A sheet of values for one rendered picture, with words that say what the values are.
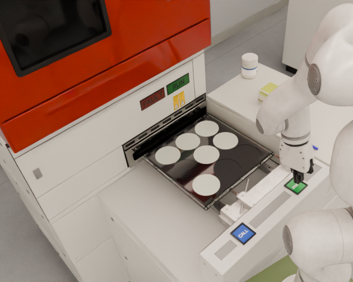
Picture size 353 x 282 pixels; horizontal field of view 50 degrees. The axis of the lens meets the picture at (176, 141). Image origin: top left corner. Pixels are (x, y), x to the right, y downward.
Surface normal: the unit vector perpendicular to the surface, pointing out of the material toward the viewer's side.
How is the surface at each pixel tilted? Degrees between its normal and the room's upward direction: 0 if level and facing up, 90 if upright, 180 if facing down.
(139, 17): 90
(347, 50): 8
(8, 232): 0
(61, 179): 90
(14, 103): 90
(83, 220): 90
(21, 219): 0
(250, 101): 0
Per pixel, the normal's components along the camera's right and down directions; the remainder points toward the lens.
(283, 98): -0.64, -0.04
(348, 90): -0.05, 0.56
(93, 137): 0.66, 0.48
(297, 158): -0.75, 0.51
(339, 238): 0.00, -0.20
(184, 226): -0.09, -0.72
